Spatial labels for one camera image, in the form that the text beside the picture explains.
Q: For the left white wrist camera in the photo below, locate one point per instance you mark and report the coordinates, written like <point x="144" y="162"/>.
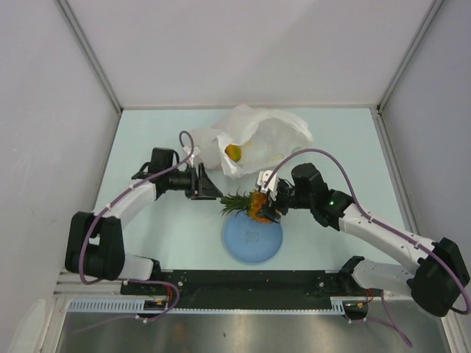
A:
<point x="191" y="154"/>

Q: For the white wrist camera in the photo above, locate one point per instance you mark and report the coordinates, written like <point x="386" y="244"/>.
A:
<point x="267" y="183"/>
<point x="191" y="154"/>

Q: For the aluminium frame rail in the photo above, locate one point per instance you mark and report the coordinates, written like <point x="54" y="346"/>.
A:
<point x="92" y="283"/>

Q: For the fake mango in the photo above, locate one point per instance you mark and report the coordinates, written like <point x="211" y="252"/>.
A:
<point x="234" y="152"/>

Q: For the white slotted cable duct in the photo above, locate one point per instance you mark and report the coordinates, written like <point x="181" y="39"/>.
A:
<point x="150" y="307"/>

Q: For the blue plastic plate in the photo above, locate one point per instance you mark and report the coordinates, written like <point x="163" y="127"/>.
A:
<point x="249" y="241"/>

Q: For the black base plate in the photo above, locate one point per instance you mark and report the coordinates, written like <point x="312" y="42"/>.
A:
<point x="262" y="290"/>

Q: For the white plastic bag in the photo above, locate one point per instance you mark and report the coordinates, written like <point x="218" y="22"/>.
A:
<point x="266" y="137"/>

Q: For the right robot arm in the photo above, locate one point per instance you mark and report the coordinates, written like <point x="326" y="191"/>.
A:
<point x="432" y="273"/>

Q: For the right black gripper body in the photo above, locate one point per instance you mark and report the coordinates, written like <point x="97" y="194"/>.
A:
<point x="283" y="198"/>

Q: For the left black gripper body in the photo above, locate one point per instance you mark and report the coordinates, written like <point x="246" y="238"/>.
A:
<point x="196" y="184"/>

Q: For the fake pineapple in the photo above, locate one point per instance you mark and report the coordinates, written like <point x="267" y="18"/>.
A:
<point x="246" y="203"/>

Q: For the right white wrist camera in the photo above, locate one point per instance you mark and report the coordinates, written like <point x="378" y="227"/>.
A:
<point x="267" y="183"/>

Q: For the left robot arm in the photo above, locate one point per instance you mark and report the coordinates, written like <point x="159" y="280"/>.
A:
<point x="95" y="246"/>

